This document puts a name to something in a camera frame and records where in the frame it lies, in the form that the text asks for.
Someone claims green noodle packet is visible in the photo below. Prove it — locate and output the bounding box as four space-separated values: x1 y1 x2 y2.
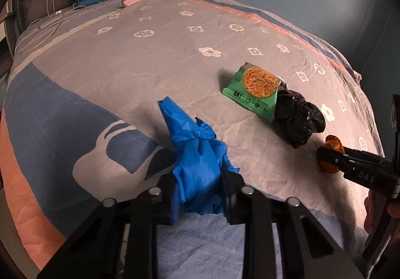
222 62 287 123

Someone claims white charging cable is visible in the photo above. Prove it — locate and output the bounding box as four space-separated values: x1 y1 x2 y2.
18 0 87 52

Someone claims grey patterned bed cover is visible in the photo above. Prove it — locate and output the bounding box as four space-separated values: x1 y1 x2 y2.
1 0 383 268

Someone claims blue plastic bag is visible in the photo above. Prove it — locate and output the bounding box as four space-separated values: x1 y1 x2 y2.
158 97 239 217

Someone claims black plastic bag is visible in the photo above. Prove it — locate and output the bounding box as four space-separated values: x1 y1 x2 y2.
273 90 326 149

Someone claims person's right hand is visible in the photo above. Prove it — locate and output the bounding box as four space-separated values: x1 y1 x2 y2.
364 190 400 254

